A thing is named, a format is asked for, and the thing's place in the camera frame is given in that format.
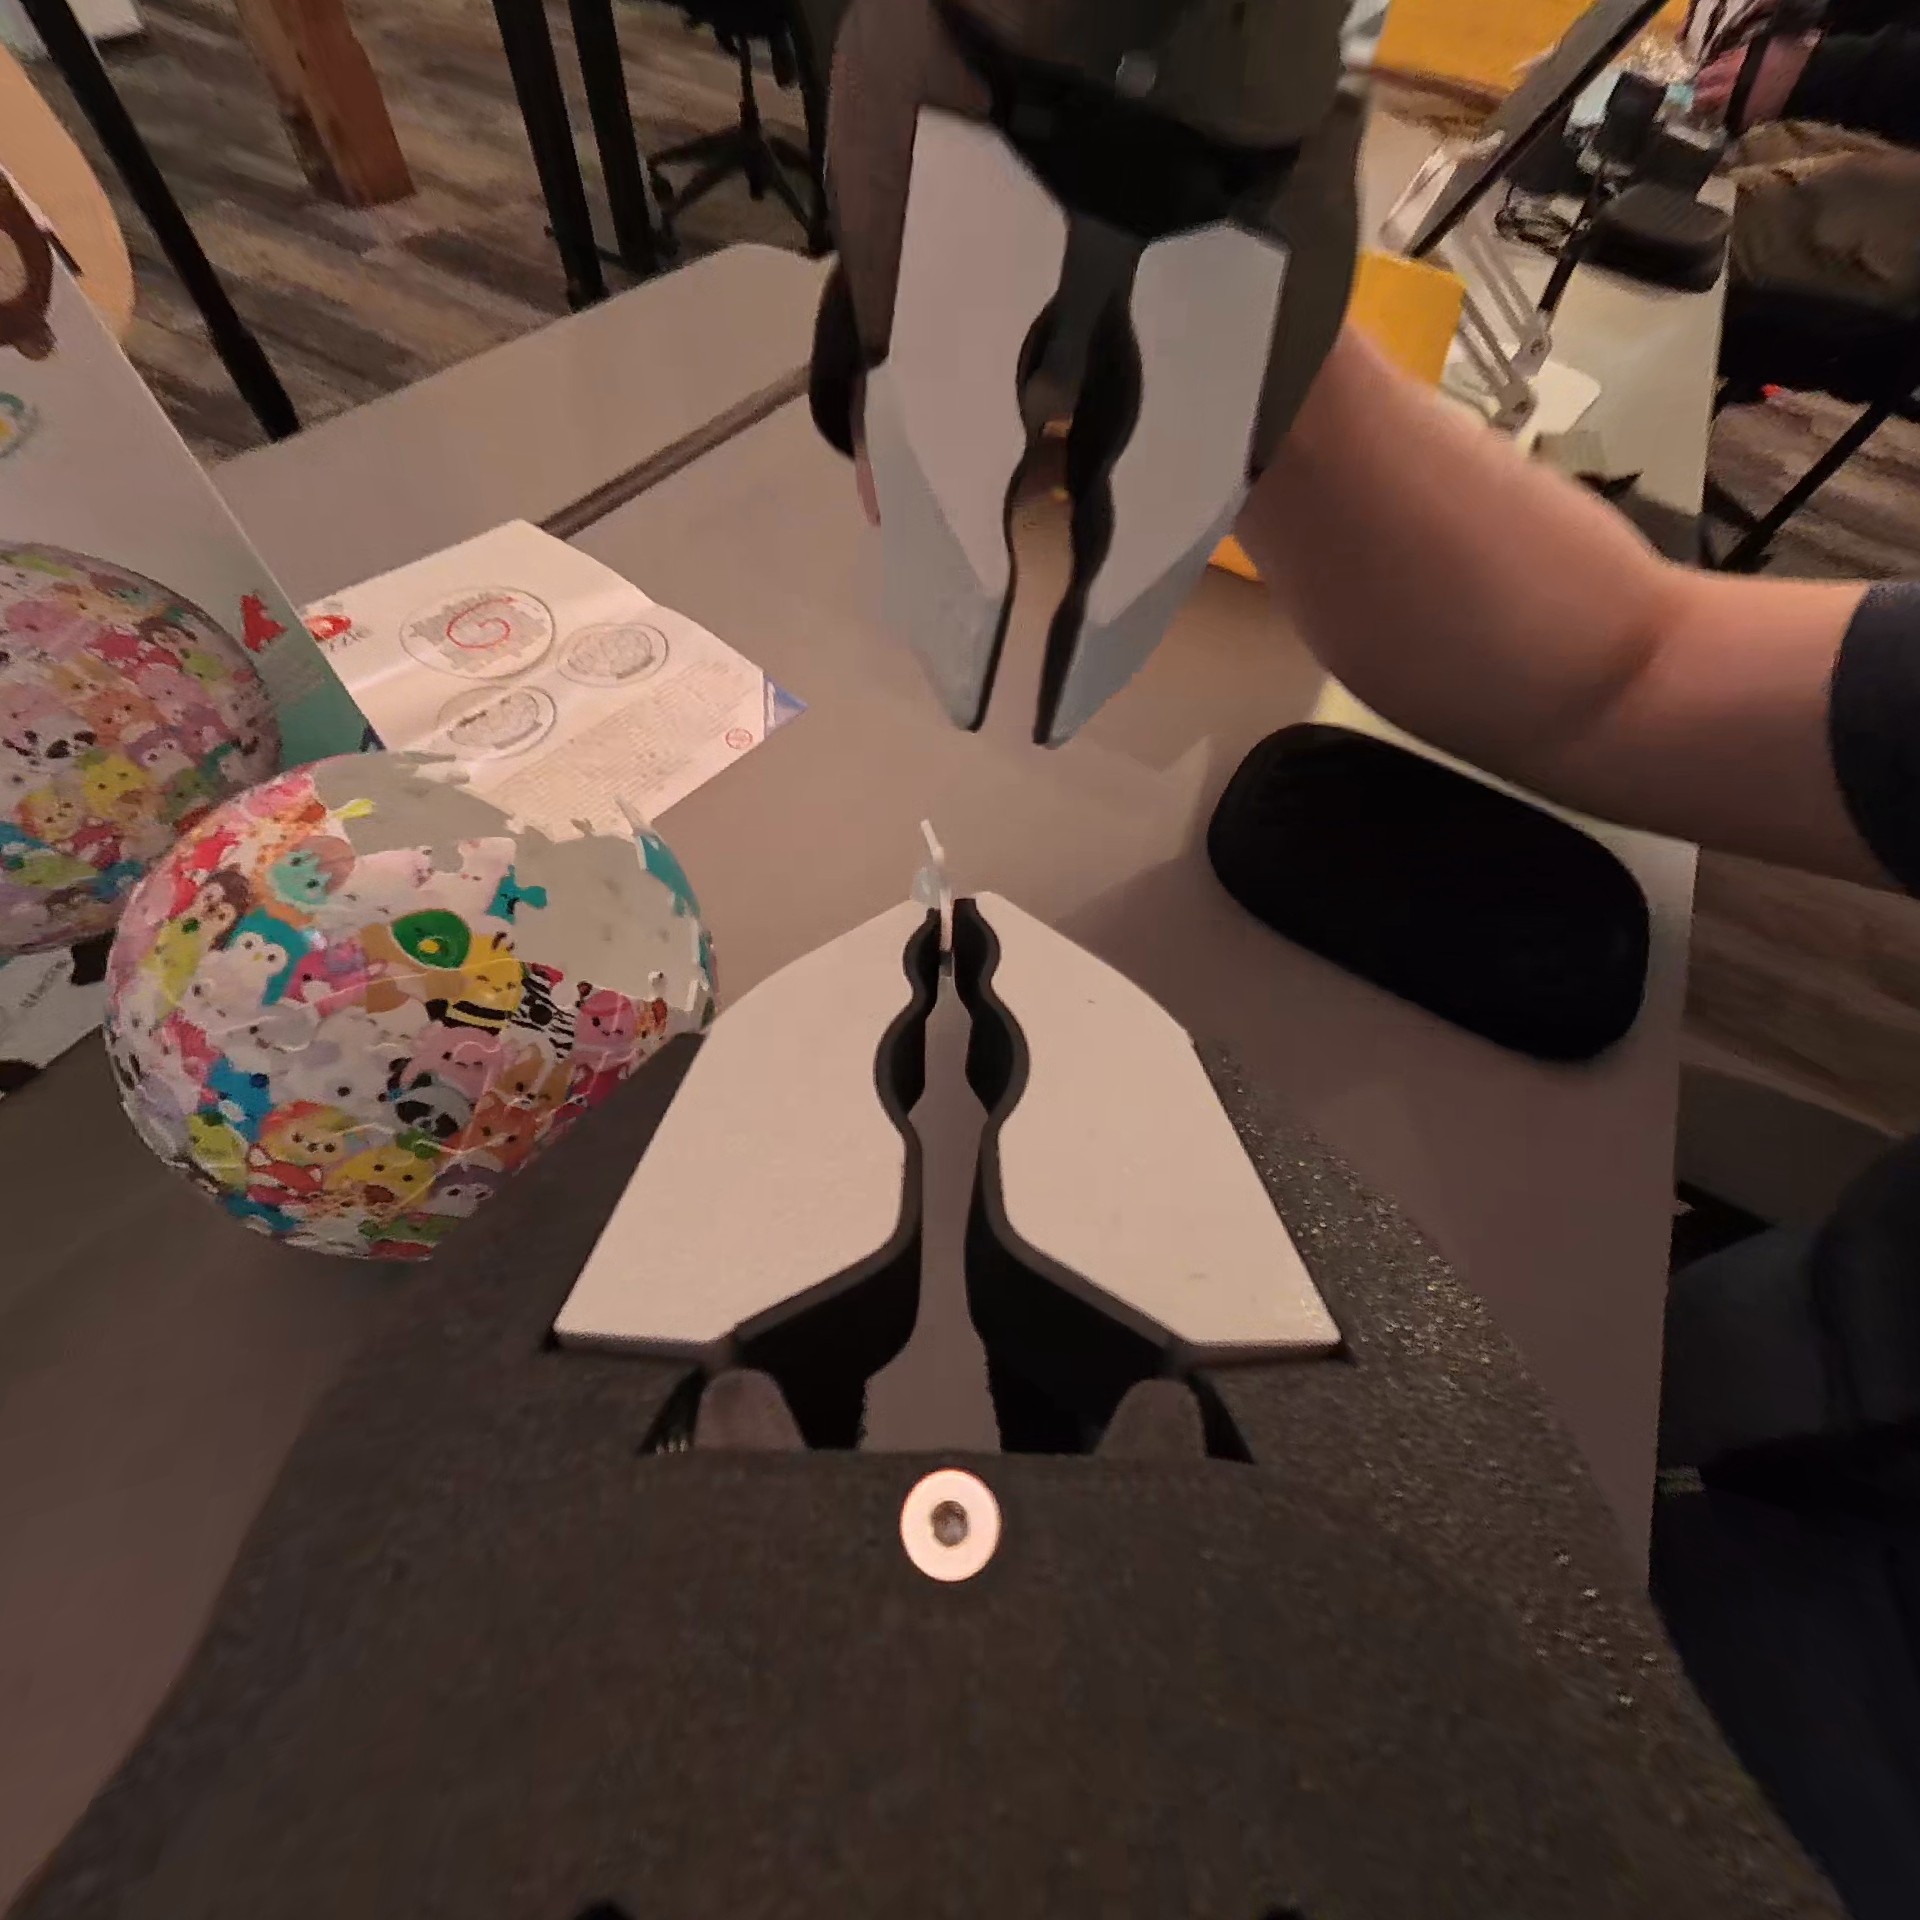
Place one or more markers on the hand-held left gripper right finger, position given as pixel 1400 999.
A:
pixel 1126 1170

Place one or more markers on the printed puzzle box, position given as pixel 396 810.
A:
pixel 135 451

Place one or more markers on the person's dark blue shirt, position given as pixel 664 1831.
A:
pixel 1882 721

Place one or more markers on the person's dark trousers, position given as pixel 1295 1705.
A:
pixel 1799 1499

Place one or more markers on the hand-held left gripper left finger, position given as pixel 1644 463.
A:
pixel 764 1170

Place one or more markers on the person's right forearm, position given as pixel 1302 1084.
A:
pixel 1500 600

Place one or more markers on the black wrist rest pad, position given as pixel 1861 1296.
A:
pixel 1426 884

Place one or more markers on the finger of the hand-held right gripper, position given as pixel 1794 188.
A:
pixel 1184 451
pixel 946 451

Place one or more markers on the wooden post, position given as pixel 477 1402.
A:
pixel 331 105

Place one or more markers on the white-backed puzzle piece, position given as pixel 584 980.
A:
pixel 933 884

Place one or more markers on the white paper leaflet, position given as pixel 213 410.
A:
pixel 630 721

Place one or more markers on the colourful puzzle ball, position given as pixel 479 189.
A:
pixel 375 1020

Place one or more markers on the person's right hand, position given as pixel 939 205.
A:
pixel 869 488

